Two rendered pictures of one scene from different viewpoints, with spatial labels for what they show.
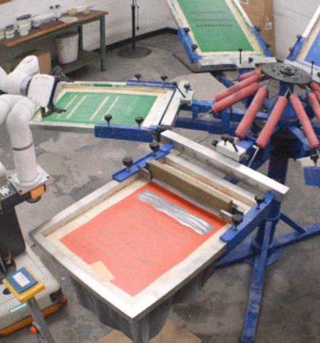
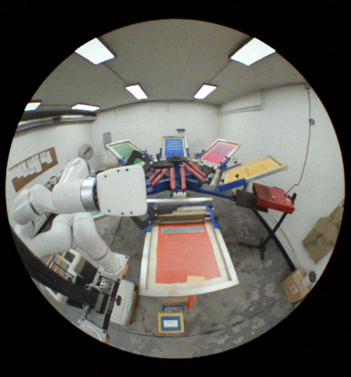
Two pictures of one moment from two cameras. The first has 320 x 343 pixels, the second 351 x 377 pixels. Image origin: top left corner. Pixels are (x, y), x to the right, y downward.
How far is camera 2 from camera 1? 1.17 m
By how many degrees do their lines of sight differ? 39
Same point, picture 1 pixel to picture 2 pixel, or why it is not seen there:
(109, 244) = (180, 264)
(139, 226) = (180, 245)
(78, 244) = (167, 276)
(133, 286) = (214, 272)
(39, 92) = (124, 195)
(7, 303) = (124, 309)
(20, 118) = (90, 235)
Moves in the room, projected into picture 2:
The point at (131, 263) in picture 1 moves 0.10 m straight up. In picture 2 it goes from (199, 264) to (202, 258)
